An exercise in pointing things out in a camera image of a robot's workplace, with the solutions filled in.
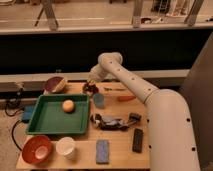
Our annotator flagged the dark red grape bunch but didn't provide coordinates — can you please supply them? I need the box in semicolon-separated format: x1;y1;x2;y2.
82;82;99;96

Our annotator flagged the blue box on floor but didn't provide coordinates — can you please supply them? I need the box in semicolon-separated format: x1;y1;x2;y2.
21;105;34;123

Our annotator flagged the green plastic tray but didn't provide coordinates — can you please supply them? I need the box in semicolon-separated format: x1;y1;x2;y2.
26;94;90;135

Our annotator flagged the red bowl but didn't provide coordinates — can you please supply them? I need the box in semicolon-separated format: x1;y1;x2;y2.
22;135;53;164

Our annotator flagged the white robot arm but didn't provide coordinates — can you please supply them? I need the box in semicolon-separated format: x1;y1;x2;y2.
89;52;201;171

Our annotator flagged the black cable on floor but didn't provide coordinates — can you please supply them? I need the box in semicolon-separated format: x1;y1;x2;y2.
4;87;24;118

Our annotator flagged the blue-grey metal cup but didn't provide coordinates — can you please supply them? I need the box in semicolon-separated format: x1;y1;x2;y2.
93;93;104;108

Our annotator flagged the black remote control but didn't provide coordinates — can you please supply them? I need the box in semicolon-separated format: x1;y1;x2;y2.
132;129;143;153

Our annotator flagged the orange carrot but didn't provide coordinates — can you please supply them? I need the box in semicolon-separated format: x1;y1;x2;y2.
117;96;136;102

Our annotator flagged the blue sponge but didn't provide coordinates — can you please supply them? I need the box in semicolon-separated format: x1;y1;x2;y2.
96;140;109;164

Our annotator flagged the maroon and cream bowl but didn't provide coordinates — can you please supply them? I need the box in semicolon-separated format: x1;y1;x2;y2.
44;76;67;93

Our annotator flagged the orange peach fruit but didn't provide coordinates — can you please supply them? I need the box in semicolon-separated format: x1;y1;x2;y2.
62;100;75;113

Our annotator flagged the white plastic cup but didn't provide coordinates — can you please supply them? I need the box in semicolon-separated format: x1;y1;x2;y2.
56;137;76;159

